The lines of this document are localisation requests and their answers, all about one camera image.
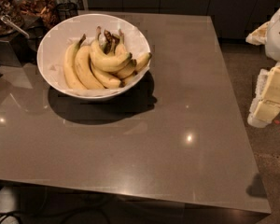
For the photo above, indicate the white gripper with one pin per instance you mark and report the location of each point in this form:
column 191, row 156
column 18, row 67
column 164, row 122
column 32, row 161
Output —
column 278, row 36

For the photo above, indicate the curved yellow banana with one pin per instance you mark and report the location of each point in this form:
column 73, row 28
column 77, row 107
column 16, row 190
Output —
column 104, row 62

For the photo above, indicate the far right yellow banana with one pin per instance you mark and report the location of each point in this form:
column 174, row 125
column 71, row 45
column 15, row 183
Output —
column 142, row 61

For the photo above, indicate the right middle yellow banana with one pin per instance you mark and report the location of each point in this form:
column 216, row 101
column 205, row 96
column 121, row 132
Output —
column 127, row 70

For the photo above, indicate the lower middle yellow banana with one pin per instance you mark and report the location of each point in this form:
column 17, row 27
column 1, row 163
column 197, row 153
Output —
column 109, row 81

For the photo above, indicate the far left yellow banana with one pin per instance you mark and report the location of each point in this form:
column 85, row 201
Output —
column 69, row 70

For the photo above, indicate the white bowl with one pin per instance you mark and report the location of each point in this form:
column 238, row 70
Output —
column 53, row 47

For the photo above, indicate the dark wire basket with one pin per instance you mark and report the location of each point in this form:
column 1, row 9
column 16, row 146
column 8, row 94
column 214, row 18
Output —
column 66, row 11

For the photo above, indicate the metal scoop handle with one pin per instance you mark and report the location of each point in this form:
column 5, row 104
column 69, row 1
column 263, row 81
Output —
column 7, row 20

